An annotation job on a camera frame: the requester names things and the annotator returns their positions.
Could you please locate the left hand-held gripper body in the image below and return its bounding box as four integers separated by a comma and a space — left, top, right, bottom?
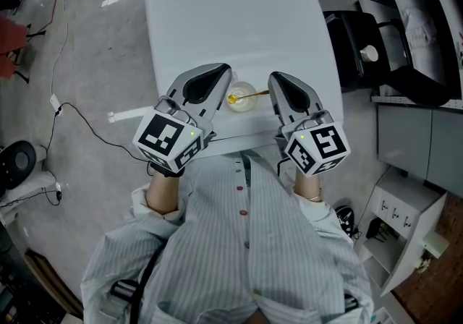
132, 95, 217, 175

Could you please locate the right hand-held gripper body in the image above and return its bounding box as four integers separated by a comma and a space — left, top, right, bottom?
273, 109, 351, 177

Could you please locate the small gold spoon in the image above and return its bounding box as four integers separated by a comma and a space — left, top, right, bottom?
227, 89, 271, 105

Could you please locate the person's left forearm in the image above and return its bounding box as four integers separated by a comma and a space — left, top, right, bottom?
144, 169, 182, 216

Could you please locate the person's right forearm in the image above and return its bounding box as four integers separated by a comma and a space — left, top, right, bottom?
292, 169, 324, 205

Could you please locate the black office chair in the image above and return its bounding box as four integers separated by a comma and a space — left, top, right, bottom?
322, 9, 451, 107

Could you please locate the white round container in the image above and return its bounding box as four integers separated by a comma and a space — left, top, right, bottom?
360, 45, 379, 63

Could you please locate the black patterned shoe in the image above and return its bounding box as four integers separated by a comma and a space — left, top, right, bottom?
334, 205, 357, 241

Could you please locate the small white open cabinet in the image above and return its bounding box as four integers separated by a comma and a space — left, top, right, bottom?
356, 166, 450, 297

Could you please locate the white power strip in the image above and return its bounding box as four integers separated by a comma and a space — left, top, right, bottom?
49, 94, 64, 116

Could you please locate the pale striped button shirt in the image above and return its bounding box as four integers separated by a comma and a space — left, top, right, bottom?
80, 150, 375, 324

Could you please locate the white plastic bag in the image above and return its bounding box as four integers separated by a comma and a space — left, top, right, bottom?
400, 7, 439, 49

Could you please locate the pale box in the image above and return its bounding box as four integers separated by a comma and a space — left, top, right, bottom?
422, 230, 451, 258

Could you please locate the white device with black disc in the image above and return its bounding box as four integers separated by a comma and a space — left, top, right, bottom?
0, 140, 61, 217

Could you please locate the red folding chair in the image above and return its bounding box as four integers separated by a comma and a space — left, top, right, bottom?
0, 14, 30, 80

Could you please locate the brown wooden board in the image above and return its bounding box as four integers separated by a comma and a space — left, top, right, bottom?
23, 248, 85, 320

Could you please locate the black wrist strap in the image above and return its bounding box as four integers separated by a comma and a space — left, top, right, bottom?
149, 161, 187, 179

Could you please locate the black power cable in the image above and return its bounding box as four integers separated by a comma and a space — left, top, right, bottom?
46, 101, 155, 169

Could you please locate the thin white cable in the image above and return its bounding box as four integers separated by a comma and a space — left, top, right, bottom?
49, 0, 72, 99

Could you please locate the black shoulder strap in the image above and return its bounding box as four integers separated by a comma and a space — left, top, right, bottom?
129, 245, 164, 324

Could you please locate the gray webbing buckle strap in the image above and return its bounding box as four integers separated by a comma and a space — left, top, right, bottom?
108, 278, 140, 311

